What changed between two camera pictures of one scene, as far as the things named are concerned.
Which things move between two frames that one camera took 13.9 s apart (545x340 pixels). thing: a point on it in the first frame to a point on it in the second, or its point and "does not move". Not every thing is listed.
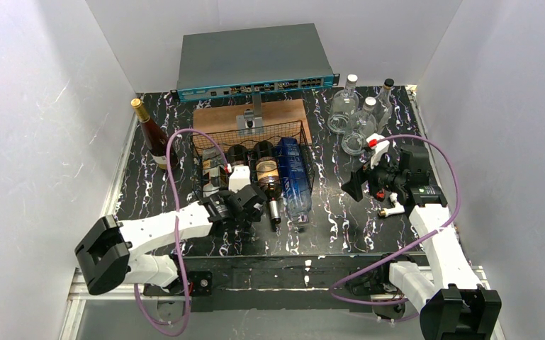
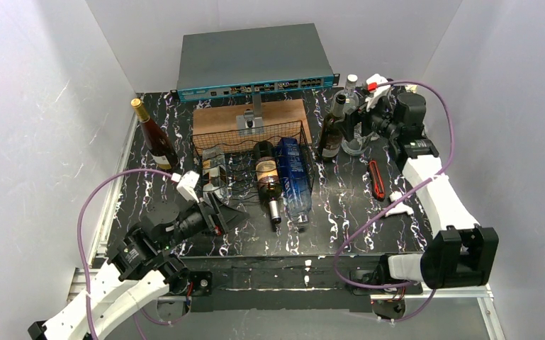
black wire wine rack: [279, 156] does not move
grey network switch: [254, 60] does not move
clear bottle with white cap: [344, 105] does not move
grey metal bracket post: [251, 122] does not move
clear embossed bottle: [214, 176] does not move
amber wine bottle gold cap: [155, 138] does not move
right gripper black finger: [354, 187] to [351, 119]
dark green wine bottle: [237, 154] to [332, 139]
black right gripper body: [366, 176] to [361, 122]
